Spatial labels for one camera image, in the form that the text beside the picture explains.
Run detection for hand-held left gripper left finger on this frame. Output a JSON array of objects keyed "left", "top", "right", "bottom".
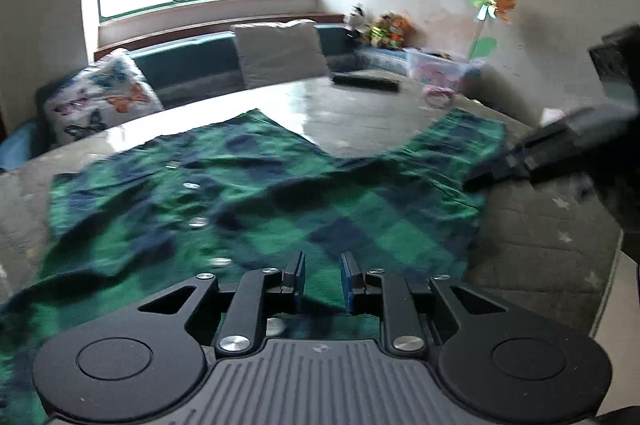
[{"left": 136, "top": 251, "right": 307, "bottom": 355}]

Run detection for white plush toy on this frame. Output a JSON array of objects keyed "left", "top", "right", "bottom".
[{"left": 345, "top": 4, "right": 370, "bottom": 32}]

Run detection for butterfly print pillow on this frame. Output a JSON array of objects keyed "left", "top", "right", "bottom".
[{"left": 42, "top": 49, "right": 165, "bottom": 150}]

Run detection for colourful plush toys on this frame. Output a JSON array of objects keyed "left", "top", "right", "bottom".
[{"left": 367, "top": 11, "right": 417, "bottom": 52}]

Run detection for clear plastic storage box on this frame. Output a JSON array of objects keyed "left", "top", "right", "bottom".
[{"left": 404, "top": 47, "right": 485, "bottom": 92}]

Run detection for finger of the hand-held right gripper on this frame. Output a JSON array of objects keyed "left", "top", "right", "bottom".
[{"left": 462, "top": 139, "right": 538, "bottom": 193}]

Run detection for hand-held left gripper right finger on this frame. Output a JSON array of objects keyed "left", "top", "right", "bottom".
[{"left": 340, "top": 251, "right": 507, "bottom": 353}]

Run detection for teal bench sofa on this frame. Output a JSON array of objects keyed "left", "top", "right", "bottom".
[{"left": 0, "top": 22, "right": 416, "bottom": 173}]

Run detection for colourful pinwheel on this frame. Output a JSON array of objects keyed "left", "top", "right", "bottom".
[{"left": 467, "top": 0, "right": 517, "bottom": 60}]

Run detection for green plaid shirt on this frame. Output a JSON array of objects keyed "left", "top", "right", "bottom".
[{"left": 0, "top": 107, "right": 508, "bottom": 425}]

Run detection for black remote control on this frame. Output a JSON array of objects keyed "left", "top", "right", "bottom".
[{"left": 331, "top": 74, "right": 401, "bottom": 94}]

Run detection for grey square cushion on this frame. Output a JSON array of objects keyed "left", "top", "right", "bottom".
[{"left": 231, "top": 19, "right": 330, "bottom": 90}]

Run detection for grey quilted star mat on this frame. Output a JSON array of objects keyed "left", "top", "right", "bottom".
[{"left": 0, "top": 75, "right": 626, "bottom": 338}]

